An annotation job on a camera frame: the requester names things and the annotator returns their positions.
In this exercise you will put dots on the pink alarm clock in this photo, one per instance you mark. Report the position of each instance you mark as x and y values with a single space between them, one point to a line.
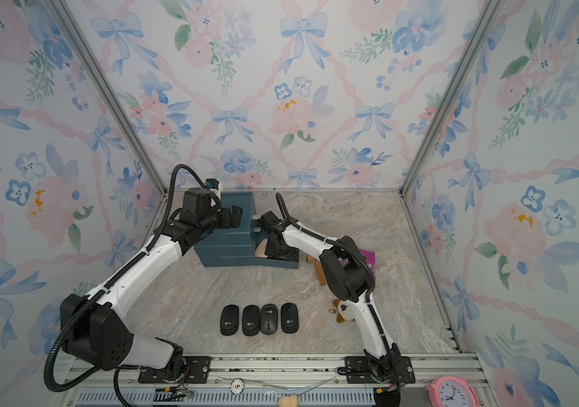
451 391

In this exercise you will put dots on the teal drawer cabinet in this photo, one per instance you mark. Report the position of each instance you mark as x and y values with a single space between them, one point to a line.
232 247

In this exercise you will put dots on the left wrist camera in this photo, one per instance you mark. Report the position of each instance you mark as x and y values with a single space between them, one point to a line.
203 201

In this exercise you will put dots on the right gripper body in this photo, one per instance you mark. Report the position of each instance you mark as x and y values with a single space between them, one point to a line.
282 251

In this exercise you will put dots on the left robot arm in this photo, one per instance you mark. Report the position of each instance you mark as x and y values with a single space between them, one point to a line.
92 325

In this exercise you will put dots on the black computer mouse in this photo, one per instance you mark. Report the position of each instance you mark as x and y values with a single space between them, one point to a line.
290 322
229 320
251 320
268 319

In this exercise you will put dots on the brown plush dog toy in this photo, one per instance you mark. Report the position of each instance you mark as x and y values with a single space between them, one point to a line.
341 312

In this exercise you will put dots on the pink computer mouse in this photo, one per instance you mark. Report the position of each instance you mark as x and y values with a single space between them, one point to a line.
261 249

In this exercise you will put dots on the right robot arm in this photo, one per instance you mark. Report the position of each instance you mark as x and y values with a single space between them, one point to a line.
350 280

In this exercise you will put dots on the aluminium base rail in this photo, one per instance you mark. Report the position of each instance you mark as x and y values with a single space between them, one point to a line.
239 380

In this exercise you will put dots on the purple snack bag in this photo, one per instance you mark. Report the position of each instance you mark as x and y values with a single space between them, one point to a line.
370 257

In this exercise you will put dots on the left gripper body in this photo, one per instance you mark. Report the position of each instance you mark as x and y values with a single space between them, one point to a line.
222 220

